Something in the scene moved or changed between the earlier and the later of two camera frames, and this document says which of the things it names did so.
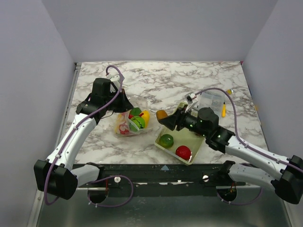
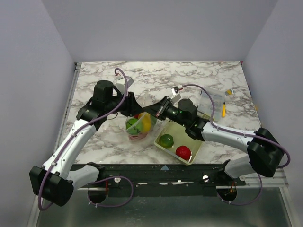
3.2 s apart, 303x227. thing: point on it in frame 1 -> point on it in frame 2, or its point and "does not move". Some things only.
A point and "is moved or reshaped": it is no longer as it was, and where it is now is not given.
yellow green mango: [166, 141] does not move
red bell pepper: [124, 126] -> [139, 137]
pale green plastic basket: [186, 137] does not move
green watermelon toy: [137, 123] is moved or reshaped
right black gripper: [179, 118] -> [164, 107]
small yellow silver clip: [230, 91] does not move
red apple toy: [183, 152] does not move
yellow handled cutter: [223, 111] does not move
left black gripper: [125, 104] -> [133, 108]
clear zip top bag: [134, 121] is moved or reshaped
